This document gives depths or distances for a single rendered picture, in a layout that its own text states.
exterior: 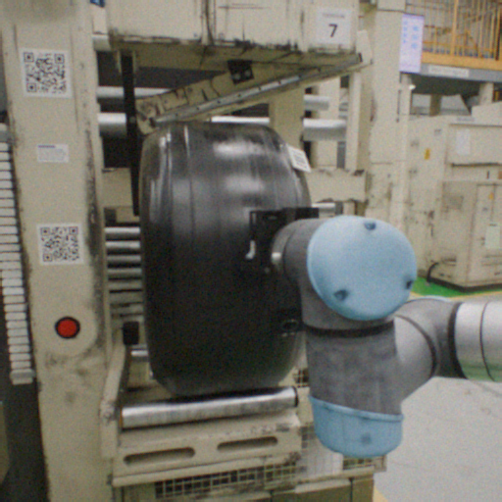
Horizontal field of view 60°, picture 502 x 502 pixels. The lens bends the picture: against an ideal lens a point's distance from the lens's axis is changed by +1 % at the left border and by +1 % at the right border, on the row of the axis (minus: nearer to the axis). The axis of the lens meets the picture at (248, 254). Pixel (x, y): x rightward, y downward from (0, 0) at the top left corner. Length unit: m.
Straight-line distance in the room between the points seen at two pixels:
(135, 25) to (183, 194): 0.55
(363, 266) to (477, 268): 5.16
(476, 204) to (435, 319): 4.85
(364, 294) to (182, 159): 0.47
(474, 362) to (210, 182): 0.44
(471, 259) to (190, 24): 4.61
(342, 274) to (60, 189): 0.63
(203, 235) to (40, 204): 0.32
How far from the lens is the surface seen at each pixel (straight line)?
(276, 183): 0.70
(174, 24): 1.13
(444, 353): 0.45
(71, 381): 0.93
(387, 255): 0.32
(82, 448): 1.00
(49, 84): 0.85
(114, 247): 1.24
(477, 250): 5.41
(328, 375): 0.36
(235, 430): 0.88
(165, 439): 0.88
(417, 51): 5.11
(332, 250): 0.31
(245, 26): 1.15
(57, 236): 0.85
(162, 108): 1.23
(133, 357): 1.12
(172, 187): 0.68
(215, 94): 1.25
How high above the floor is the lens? 1.35
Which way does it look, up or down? 11 degrees down
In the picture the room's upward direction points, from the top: straight up
